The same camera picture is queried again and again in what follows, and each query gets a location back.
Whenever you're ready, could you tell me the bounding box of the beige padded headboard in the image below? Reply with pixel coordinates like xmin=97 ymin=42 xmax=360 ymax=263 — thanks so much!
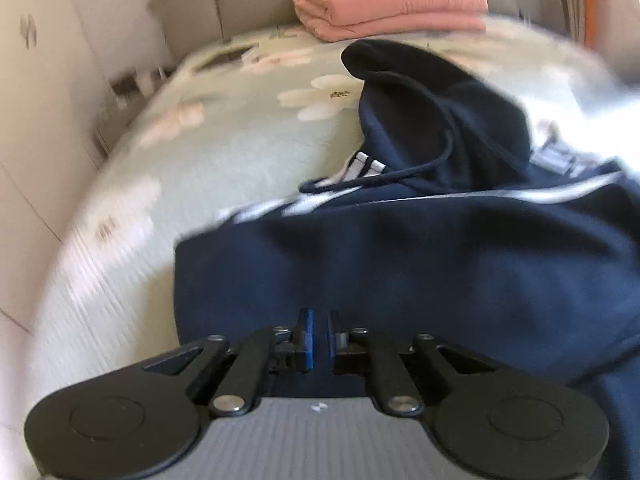
xmin=147 ymin=0 xmax=566 ymax=46

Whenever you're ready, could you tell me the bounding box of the beige nightstand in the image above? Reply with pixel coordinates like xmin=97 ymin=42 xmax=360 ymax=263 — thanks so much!
xmin=92 ymin=65 xmax=173 ymax=161

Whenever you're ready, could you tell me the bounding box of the floral green bedspread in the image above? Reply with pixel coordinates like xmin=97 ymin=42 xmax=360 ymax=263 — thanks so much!
xmin=30 ymin=15 xmax=640 ymax=411

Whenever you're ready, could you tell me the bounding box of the white wardrobe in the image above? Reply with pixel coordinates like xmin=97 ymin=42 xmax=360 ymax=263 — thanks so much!
xmin=0 ymin=0 xmax=171 ymax=331

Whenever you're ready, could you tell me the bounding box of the folded pink blanket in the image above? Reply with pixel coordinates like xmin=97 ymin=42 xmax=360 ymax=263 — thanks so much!
xmin=292 ymin=0 xmax=490 ymax=43

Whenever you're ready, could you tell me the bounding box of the orange curtain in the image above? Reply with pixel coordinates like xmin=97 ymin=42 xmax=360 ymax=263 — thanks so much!
xmin=581 ymin=0 xmax=602 ymax=47

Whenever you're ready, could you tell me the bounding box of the navy blue hoodie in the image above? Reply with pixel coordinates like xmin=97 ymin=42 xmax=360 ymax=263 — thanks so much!
xmin=172 ymin=39 xmax=640 ymax=480

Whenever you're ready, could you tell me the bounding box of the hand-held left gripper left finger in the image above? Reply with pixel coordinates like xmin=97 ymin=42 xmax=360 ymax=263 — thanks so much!
xmin=142 ymin=307 xmax=317 ymax=417

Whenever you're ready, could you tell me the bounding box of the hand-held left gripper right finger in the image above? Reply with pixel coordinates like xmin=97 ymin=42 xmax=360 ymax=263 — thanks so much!
xmin=326 ymin=310 xmax=501 ymax=417

